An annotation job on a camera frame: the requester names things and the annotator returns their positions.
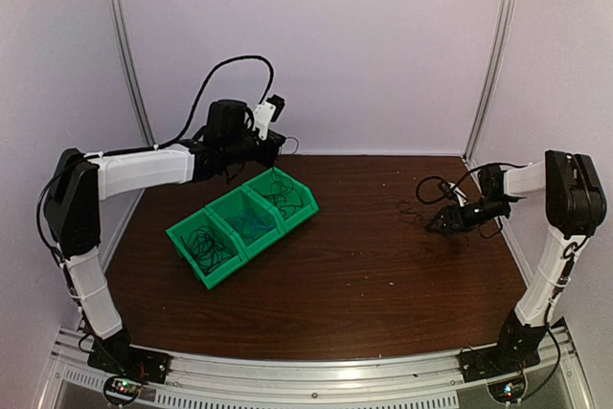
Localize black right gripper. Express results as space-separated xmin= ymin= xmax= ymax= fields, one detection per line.
xmin=427 ymin=195 xmax=510 ymax=234

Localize light blue cable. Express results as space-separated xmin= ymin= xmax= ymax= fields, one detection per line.
xmin=232 ymin=210 xmax=277 ymax=240

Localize dark blue cable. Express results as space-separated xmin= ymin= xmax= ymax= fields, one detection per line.
xmin=180 ymin=224 xmax=231 ymax=274

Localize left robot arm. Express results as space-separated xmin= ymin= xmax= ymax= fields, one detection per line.
xmin=36 ymin=95 xmax=286 ymax=375

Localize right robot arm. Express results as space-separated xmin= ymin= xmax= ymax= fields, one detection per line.
xmin=425 ymin=150 xmax=607 ymax=373

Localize right green plastic bin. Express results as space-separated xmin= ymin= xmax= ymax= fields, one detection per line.
xmin=244 ymin=168 xmax=319 ymax=233

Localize green plastic bin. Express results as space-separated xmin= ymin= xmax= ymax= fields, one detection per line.
xmin=166 ymin=209 xmax=247 ymax=289
xmin=244 ymin=168 xmax=319 ymax=233
xmin=206 ymin=186 xmax=285 ymax=260

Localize middle green plastic bin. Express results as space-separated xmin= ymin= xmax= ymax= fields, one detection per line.
xmin=206 ymin=186 xmax=285 ymax=260

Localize left green plastic bin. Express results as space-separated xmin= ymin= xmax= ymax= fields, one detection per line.
xmin=166 ymin=209 xmax=247 ymax=289

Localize right circuit board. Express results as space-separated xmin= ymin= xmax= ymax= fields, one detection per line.
xmin=488 ymin=376 xmax=527 ymax=405

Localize circuit board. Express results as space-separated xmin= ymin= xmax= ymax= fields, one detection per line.
xmin=102 ymin=375 xmax=143 ymax=405
xmin=488 ymin=376 xmax=527 ymax=405

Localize left circuit board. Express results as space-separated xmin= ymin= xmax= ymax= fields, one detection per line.
xmin=102 ymin=375 xmax=143 ymax=405

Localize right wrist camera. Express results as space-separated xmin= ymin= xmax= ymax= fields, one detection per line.
xmin=438 ymin=180 xmax=468 ymax=207

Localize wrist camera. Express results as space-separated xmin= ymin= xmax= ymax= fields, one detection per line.
xmin=253 ymin=95 xmax=285 ymax=141
xmin=438 ymin=180 xmax=468 ymax=207

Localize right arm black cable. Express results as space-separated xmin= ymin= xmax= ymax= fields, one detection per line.
xmin=415 ymin=174 xmax=456 ymax=207

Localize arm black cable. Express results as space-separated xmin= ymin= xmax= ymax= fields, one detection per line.
xmin=415 ymin=174 xmax=456 ymax=207
xmin=152 ymin=57 xmax=278 ymax=151

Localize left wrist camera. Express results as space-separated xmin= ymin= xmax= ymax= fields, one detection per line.
xmin=253 ymin=95 xmax=285 ymax=141

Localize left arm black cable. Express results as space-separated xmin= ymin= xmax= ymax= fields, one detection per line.
xmin=152 ymin=57 xmax=278 ymax=151

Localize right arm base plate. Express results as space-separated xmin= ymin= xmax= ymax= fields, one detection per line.
xmin=457 ymin=346 xmax=540 ymax=383

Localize left aluminium frame post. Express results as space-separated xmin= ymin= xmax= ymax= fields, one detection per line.
xmin=108 ymin=0 xmax=156 ymax=147

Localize aluminium frame post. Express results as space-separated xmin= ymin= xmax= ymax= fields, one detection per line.
xmin=108 ymin=0 xmax=156 ymax=147
xmin=463 ymin=0 xmax=516 ymax=164

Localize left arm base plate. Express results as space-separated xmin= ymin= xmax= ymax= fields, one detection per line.
xmin=87 ymin=342 xmax=171 ymax=384

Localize right aluminium frame post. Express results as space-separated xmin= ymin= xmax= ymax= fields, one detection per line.
xmin=463 ymin=0 xmax=516 ymax=164

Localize front aluminium rail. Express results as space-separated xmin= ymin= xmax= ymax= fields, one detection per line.
xmin=34 ymin=327 xmax=596 ymax=408

